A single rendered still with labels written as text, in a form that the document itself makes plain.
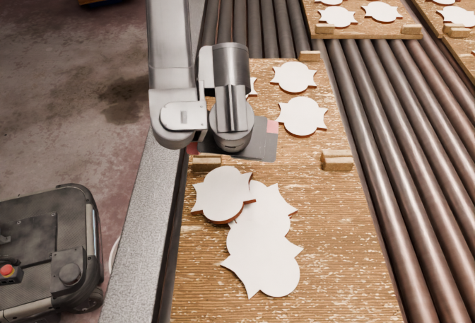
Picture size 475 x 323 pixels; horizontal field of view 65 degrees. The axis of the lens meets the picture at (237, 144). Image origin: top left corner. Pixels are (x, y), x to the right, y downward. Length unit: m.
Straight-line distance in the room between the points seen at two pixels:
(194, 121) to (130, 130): 1.89
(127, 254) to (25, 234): 1.00
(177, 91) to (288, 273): 0.34
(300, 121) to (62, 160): 1.64
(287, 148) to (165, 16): 0.43
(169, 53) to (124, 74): 2.33
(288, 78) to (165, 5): 0.56
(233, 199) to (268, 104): 0.33
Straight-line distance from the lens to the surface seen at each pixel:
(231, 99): 0.46
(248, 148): 0.56
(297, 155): 0.81
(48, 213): 1.71
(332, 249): 0.69
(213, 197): 0.70
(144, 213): 0.75
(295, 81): 1.00
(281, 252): 0.64
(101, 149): 2.26
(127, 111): 2.47
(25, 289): 1.58
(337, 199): 0.75
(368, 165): 0.86
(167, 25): 0.50
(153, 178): 0.80
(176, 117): 0.44
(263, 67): 1.06
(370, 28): 1.32
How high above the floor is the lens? 1.52
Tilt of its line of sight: 45 degrees down
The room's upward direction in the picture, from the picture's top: straight up
